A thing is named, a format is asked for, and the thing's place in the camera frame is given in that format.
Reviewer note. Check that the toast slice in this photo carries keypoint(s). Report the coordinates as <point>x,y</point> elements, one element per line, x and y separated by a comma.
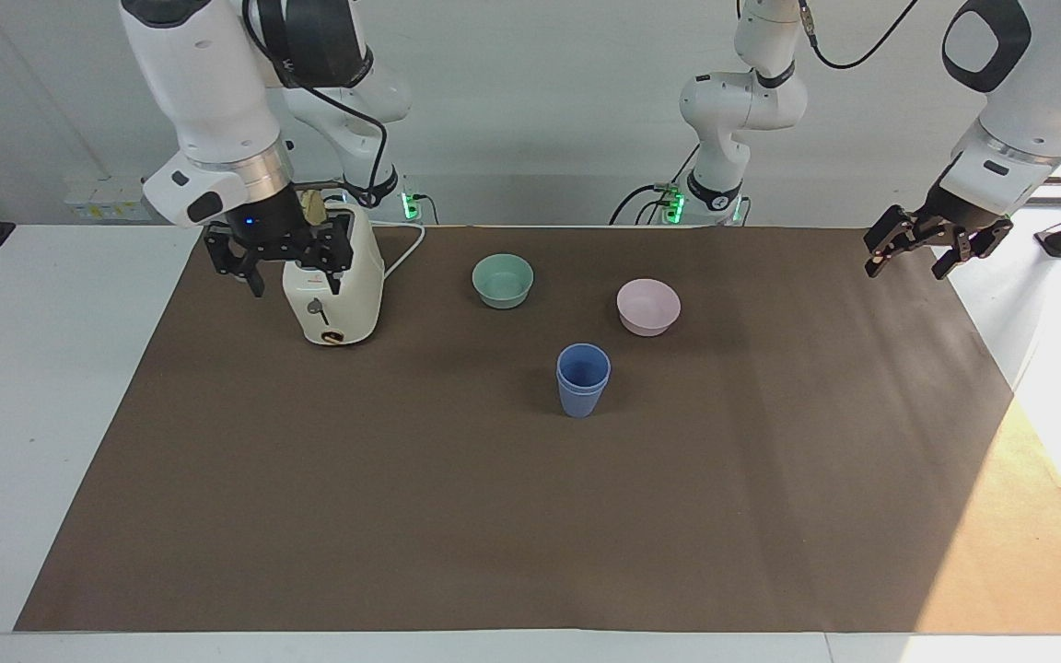
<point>313,207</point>

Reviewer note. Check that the blue cup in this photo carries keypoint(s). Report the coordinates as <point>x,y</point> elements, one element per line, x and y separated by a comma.
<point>583,366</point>
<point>581,403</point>

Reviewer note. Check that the pink bowl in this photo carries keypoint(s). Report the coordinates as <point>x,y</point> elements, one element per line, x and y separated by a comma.
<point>648,313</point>

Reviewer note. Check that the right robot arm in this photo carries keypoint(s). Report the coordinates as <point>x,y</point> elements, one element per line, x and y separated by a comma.
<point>208,83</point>

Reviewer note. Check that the green bowl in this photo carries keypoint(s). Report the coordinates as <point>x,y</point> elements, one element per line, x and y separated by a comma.
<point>503,284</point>

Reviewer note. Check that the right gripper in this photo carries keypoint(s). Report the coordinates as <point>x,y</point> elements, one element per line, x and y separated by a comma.
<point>268,226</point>

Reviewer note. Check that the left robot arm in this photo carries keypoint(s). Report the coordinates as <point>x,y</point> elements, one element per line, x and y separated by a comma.
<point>1037,92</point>

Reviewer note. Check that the white toaster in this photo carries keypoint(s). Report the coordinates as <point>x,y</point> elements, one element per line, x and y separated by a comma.
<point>337,304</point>

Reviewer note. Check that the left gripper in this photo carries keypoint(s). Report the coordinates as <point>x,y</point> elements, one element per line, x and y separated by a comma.
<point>959,219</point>

